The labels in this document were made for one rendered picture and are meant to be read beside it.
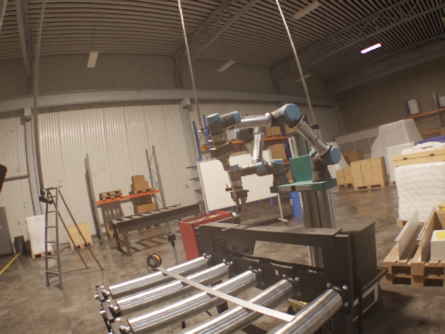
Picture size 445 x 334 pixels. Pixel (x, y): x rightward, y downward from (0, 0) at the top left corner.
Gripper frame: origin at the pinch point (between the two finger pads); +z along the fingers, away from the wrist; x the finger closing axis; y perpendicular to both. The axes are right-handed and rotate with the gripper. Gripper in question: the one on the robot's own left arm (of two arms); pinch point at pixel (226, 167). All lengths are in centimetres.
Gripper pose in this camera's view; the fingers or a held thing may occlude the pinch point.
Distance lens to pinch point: 149.2
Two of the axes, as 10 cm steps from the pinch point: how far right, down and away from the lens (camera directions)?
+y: 5.9, 1.0, -8.0
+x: 7.7, -3.9, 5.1
